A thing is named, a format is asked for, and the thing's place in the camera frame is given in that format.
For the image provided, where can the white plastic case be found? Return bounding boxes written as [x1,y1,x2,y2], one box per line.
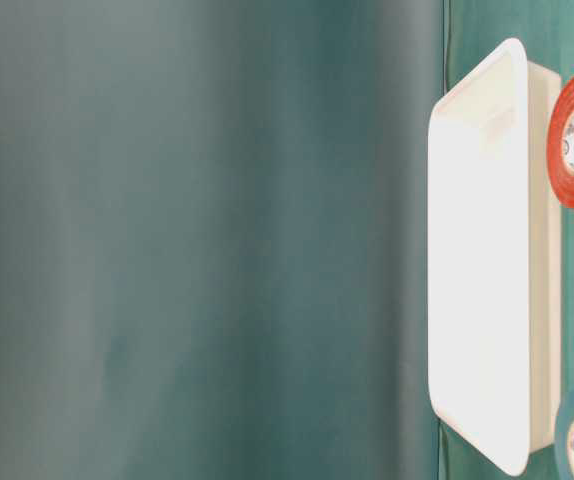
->
[427,38,561,476]

